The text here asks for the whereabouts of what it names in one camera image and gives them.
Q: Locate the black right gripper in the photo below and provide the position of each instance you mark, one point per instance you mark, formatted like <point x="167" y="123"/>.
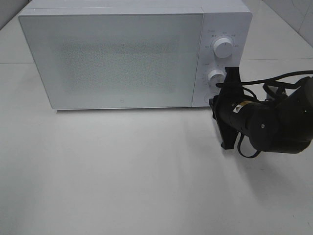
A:
<point x="229" y="123"/>

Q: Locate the round white door button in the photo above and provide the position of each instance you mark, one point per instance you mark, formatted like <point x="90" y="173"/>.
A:
<point x="209" y="96"/>

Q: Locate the white microwave knob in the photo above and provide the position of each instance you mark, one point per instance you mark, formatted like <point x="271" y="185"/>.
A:
<point x="215" y="76"/>
<point x="223" y="47"/>

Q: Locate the white microwave door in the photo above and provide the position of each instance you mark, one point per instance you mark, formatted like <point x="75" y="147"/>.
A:
<point x="115" y="61"/>

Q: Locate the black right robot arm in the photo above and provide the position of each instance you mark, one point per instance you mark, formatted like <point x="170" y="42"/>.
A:
<point x="276" y="114"/>

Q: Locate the white microwave oven body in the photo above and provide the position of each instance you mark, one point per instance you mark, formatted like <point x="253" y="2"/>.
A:
<point x="221" y="18"/>

